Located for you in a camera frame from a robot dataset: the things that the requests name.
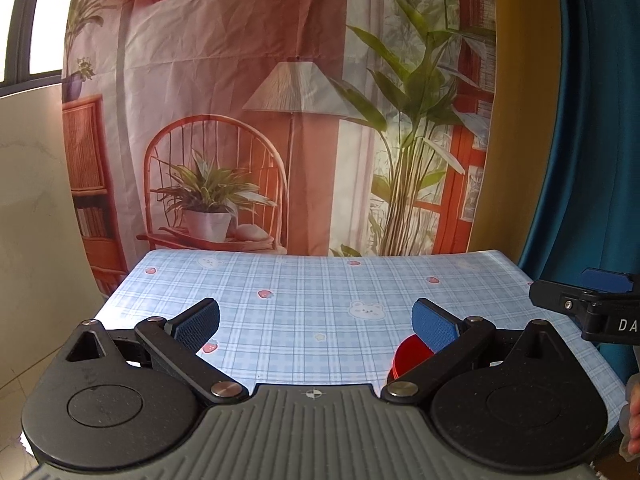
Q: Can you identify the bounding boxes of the large red bowl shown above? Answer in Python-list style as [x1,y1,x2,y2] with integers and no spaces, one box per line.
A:
[389,334,437,382]

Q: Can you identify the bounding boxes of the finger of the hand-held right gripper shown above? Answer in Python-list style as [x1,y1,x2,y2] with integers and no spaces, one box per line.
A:
[529,280,601,311]
[582,267,640,301]

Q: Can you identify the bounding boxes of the printed room-scene backdrop cloth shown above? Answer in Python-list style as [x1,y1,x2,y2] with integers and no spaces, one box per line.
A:
[61,0,497,292]

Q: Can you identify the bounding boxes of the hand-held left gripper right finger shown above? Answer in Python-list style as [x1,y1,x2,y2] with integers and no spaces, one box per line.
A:
[382,298,568,405]

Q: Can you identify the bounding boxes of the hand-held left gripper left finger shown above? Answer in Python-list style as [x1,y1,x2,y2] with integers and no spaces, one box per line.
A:
[65,298,249,405]

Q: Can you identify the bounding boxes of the teal curtain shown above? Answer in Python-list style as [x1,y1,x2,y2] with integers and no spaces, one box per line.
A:
[516,0,640,377]

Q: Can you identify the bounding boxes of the person's right hand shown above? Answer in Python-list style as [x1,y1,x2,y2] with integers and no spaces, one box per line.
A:
[619,370,640,456]

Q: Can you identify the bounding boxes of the dark window frame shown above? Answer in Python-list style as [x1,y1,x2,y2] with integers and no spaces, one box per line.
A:
[0,0,82,97]

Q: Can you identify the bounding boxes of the blue plaid strawberry tablecloth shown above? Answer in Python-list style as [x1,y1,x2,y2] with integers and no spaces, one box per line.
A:
[94,248,629,387]

